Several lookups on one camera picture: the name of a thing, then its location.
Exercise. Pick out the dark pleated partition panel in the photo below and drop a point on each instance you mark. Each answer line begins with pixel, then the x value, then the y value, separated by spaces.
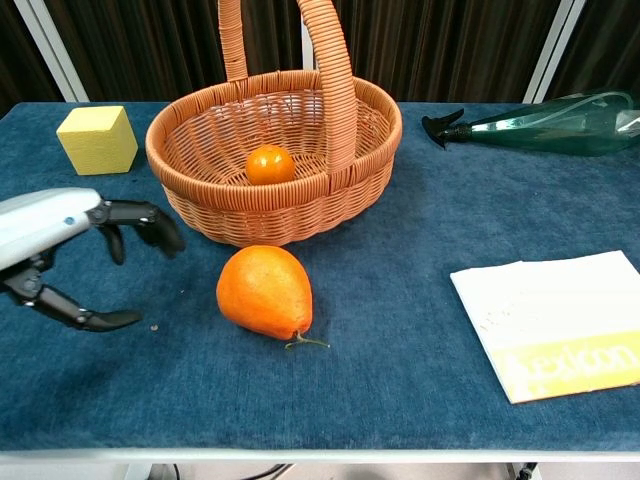
pixel 15 60
pixel 150 50
pixel 450 50
pixel 610 40

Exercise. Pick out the small round orange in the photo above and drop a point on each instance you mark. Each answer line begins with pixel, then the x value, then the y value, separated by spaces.
pixel 270 165

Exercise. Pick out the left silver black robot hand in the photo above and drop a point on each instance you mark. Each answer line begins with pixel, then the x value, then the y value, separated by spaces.
pixel 40 220

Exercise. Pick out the yellow foam cube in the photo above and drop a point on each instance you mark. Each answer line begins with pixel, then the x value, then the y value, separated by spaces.
pixel 97 142

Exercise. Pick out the green spray bottle black nozzle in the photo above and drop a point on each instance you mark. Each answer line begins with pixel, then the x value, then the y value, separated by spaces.
pixel 550 130

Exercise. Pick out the blue table cloth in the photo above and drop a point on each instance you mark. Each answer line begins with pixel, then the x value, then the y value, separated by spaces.
pixel 390 275

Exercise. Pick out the white partition frame post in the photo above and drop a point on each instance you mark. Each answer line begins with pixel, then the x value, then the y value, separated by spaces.
pixel 308 50
pixel 55 50
pixel 550 50

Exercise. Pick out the large pear-shaped orange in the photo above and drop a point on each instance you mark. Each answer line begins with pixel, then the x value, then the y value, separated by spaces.
pixel 265 292

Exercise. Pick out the white and yellow book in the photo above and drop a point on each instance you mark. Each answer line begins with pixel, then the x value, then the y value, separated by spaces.
pixel 560 315

